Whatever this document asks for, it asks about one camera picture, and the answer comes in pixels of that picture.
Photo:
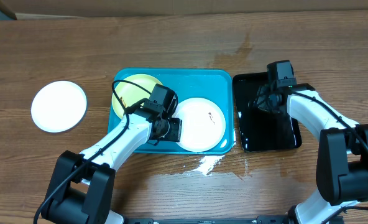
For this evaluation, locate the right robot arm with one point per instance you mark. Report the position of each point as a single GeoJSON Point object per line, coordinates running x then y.
{"type": "Point", "coordinates": [342, 163]}

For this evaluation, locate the yellow plate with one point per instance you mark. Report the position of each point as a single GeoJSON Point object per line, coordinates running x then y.
{"type": "Point", "coordinates": [130, 94]}

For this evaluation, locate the black rectangular tray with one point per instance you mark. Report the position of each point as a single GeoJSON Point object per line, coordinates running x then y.
{"type": "Point", "coordinates": [260, 130]}

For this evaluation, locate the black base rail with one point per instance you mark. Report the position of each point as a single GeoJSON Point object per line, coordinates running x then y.
{"type": "Point", "coordinates": [263, 219]}

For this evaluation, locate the white plate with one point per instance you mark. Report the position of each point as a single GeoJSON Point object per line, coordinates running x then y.
{"type": "Point", "coordinates": [203, 124]}
{"type": "Point", "coordinates": [58, 106]}

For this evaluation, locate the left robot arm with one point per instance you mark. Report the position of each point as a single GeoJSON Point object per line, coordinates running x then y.
{"type": "Point", "coordinates": [81, 187]}

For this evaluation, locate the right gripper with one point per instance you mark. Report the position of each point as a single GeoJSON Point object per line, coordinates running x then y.
{"type": "Point", "coordinates": [263, 101]}

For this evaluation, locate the teal plastic tray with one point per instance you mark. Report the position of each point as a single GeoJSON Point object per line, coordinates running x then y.
{"type": "Point", "coordinates": [213, 84]}

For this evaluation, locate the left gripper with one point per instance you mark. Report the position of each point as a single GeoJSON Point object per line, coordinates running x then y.
{"type": "Point", "coordinates": [175, 132]}

